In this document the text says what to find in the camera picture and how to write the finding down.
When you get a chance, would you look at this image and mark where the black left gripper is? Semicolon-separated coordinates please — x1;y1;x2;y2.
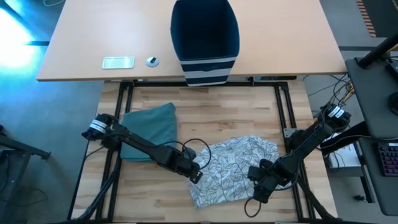
160;148;205;185

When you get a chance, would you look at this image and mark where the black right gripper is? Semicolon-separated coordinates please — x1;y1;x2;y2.
247;158;295;195

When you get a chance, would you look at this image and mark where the white patterned cloth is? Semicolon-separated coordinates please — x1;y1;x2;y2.
188;134;280;209

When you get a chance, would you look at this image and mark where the teal shirt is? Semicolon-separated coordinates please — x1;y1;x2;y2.
120;102;178;163

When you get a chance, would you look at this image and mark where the navy white striped fabric bin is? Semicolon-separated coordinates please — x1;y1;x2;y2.
170;0;241;87

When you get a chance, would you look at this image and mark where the white box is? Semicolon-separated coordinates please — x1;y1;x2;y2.
320;132;363;178

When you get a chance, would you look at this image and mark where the black support bar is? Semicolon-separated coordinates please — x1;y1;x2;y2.
320;120;369;155

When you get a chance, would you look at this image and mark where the grey desk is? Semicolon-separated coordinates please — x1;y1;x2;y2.
345;57;398;217

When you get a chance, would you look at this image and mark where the black keyboard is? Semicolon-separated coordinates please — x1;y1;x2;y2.
377;142;398;177

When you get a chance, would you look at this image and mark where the beige wooden desk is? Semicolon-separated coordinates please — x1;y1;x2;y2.
36;0;348;82

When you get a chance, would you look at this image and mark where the black pole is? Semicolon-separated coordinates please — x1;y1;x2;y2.
357;32;398;69

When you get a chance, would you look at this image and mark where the black flat device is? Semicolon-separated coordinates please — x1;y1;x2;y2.
385;58;398;82

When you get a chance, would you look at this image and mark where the black metal stand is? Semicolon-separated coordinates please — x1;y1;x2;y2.
0;124;52;224

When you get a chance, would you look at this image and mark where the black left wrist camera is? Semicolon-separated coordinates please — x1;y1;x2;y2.
182;147;198;162

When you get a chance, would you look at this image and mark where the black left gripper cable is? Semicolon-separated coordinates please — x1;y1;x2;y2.
155;138;213;171

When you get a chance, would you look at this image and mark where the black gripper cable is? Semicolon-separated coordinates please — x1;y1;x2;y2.
155;138;213;171
243;195;262;218

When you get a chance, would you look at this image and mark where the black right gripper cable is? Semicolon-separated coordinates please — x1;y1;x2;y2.
243;195;262;218

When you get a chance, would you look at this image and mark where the black aluminium table frame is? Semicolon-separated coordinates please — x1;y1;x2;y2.
67;80;338;224

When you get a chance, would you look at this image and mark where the yellow cable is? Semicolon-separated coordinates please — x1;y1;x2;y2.
329;83;355;106

